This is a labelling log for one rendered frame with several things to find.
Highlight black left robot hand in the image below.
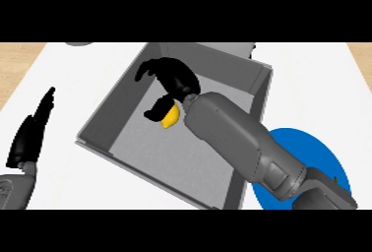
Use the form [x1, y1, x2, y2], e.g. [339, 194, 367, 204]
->
[4, 86, 56, 170]

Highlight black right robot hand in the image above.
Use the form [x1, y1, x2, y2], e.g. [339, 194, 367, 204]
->
[134, 57, 202, 122]

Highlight grey cardboard box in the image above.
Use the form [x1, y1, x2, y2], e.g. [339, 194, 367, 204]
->
[73, 42, 273, 211]

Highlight yellow lemon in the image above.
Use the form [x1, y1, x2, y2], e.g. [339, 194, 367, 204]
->
[159, 103, 181, 130]

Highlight blue plate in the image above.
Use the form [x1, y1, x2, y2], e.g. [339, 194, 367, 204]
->
[249, 127, 351, 211]

